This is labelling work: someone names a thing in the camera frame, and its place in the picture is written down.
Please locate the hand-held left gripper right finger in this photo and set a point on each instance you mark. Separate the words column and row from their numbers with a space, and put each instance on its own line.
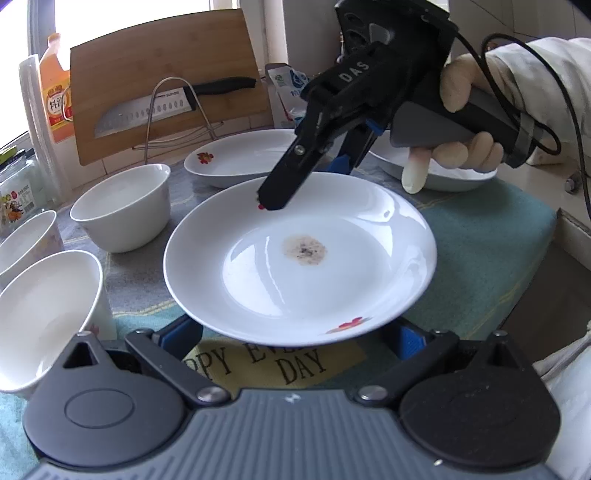
column 411, row 341

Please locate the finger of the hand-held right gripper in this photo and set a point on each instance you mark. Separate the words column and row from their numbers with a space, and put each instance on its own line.
column 288, row 177
column 340, row 164

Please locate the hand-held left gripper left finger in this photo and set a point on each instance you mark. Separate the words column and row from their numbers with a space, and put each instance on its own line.
column 182, row 339

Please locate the large white stained plate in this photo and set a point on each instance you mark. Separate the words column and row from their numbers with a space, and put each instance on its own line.
column 346, row 258

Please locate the plain white bowl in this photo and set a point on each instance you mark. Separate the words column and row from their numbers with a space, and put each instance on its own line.
column 120, row 217

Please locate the person's right forearm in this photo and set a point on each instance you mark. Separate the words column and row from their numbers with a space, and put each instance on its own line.
column 545, row 78

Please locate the person's right hand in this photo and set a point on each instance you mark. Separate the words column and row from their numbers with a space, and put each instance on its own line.
column 461, row 81

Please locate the white flower print plate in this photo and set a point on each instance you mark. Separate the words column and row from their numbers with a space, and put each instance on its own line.
column 240, row 154

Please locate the white blue plastic packet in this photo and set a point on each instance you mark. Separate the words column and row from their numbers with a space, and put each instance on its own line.
column 286, row 87

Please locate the grey checked printed mat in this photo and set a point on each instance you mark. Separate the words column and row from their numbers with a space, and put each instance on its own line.
column 485, row 258

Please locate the white deep plate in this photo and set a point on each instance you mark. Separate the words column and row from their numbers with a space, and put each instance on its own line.
column 452, row 180

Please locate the white flower print bowl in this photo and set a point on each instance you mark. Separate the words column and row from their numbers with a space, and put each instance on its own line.
column 41, row 314
column 23, row 249

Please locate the person's white clothing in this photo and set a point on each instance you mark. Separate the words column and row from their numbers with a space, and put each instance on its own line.
column 572, row 415

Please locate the wooden cutting board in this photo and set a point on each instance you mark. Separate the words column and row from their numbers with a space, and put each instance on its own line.
column 138, row 60

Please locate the glass jar with label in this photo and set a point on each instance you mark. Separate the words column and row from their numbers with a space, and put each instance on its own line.
column 18, row 194

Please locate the orange cooking wine bottle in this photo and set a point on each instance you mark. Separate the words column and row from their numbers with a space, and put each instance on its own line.
column 55, row 106

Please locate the clear plastic wrap roll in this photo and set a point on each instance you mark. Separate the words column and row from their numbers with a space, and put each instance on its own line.
column 37, row 129

